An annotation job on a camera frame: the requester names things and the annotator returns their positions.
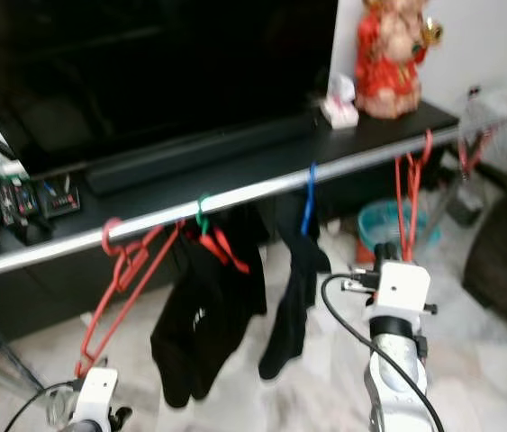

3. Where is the blue plastic hanger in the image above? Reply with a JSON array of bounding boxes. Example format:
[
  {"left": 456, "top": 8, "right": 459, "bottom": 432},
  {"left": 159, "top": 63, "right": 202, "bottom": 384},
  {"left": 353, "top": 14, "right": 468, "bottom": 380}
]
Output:
[{"left": 300, "top": 162, "right": 319, "bottom": 239}]

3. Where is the long black garment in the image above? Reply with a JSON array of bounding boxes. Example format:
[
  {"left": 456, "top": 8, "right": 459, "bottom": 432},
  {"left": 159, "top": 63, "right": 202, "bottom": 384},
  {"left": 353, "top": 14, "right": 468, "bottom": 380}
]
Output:
[{"left": 258, "top": 193, "right": 333, "bottom": 381}]

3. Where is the red plastic hanger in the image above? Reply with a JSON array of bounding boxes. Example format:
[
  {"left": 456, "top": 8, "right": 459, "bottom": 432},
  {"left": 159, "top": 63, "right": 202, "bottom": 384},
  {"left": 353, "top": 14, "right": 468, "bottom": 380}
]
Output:
[
  {"left": 75, "top": 216, "right": 182, "bottom": 379},
  {"left": 393, "top": 129, "right": 434, "bottom": 262},
  {"left": 457, "top": 129, "right": 494, "bottom": 176}
]

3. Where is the green hooked clothes hanger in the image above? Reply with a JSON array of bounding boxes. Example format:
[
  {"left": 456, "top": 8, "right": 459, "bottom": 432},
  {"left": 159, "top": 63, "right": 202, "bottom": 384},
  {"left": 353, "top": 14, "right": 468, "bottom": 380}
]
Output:
[{"left": 195, "top": 196, "right": 249, "bottom": 274}]

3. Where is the orange bucket teal liner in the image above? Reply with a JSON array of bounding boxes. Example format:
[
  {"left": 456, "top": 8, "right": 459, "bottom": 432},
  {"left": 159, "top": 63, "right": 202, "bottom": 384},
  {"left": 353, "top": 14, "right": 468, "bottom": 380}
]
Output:
[{"left": 357, "top": 198, "right": 441, "bottom": 262}]

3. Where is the black t-shirt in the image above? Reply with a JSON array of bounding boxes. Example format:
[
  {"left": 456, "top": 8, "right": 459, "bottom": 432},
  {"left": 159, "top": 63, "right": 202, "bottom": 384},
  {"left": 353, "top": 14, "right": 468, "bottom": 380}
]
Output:
[{"left": 149, "top": 216, "right": 267, "bottom": 410}]

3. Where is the black TV console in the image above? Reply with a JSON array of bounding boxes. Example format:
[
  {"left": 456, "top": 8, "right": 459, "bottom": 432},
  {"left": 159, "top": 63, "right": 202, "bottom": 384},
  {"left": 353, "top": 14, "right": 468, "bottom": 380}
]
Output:
[{"left": 0, "top": 101, "right": 461, "bottom": 356}]

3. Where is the silver metal clothes rack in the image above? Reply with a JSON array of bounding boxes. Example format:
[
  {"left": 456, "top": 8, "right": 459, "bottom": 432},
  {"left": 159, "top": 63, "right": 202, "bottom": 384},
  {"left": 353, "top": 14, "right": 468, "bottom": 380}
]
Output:
[{"left": 0, "top": 117, "right": 507, "bottom": 397}]

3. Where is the white pink tissue box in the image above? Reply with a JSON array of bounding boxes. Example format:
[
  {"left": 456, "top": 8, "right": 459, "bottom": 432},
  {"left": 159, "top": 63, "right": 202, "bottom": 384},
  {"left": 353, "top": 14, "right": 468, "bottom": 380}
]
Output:
[{"left": 321, "top": 74, "right": 360, "bottom": 129}]

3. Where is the black remote control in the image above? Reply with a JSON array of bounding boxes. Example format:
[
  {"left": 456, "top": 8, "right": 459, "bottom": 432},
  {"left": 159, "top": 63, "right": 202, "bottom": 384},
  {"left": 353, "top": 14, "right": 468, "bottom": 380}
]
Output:
[{"left": 0, "top": 180, "right": 40, "bottom": 226}]

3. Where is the lace covered side table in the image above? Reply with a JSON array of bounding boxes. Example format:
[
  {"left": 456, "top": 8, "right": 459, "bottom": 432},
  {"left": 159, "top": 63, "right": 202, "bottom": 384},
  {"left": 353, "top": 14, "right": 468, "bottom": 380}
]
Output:
[{"left": 460, "top": 85, "right": 507, "bottom": 176}]

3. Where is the red laughing Buddha statue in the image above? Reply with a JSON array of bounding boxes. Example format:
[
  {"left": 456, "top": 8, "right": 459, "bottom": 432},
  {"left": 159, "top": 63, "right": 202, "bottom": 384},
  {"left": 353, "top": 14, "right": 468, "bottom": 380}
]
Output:
[{"left": 354, "top": 0, "right": 445, "bottom": 120}]

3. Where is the black soundbar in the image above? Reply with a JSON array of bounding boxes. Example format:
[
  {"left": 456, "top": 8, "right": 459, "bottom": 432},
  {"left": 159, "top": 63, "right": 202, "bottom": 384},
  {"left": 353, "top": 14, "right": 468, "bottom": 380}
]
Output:
[{"left": 84, "top": 112, "right": 321, "bottom": 197}]

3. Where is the black button control box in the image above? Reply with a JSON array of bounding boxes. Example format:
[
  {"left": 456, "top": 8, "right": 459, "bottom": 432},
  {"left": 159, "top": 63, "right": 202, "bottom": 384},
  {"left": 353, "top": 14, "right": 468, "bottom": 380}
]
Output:
[{"left": 41, "top": 183, "right": 83, "bottom": 219}]

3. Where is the black television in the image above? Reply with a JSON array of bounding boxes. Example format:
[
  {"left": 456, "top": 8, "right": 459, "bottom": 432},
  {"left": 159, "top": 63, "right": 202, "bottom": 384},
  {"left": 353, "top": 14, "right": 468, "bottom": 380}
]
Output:
[{"left": 0, "top": 0, "right": 340, "bottom": 176}]

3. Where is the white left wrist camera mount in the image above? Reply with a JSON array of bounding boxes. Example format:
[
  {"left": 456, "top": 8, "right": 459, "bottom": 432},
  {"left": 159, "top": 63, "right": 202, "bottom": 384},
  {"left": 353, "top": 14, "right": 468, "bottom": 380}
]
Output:
[{"left": 75, "top": 367, "right": 119, "bottom": 432}]

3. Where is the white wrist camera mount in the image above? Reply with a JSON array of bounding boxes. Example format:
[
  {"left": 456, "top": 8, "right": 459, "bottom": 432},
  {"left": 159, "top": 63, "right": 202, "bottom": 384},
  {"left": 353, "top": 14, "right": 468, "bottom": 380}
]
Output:
[
  {"left": 375, "top": 261, "right": 434, "bottom": 314},
  {"left": 75, "top": 367, "right": 119, "bottom": 432}
]

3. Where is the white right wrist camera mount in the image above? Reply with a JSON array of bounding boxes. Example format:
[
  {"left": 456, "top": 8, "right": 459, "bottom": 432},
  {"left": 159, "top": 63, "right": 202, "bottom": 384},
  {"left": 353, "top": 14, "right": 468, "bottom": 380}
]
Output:
[{"left": 375, "top": 261, "right": 434, "bottom": 314}]

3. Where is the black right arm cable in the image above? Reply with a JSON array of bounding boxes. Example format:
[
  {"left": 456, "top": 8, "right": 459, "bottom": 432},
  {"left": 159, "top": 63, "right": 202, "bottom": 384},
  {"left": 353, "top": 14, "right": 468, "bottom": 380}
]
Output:
[{"left": 321, "top": 274, "right": 443, "bottom": 432}]

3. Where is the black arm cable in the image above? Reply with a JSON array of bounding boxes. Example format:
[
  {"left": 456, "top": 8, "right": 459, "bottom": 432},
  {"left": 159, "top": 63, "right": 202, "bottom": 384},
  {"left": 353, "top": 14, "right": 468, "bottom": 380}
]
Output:
[
  {"left": 5, "top": 380, "right": 83, "bottom": 432},
  {"left": 321, "top": 274, "right": 443, "bottom": 432}
]

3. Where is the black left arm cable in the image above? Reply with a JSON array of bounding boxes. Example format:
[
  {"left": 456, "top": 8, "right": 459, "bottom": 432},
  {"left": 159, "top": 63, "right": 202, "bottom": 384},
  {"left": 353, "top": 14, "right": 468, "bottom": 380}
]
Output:
[{"left": 5, "top": 380, "right": 83, "bottom": 432}]

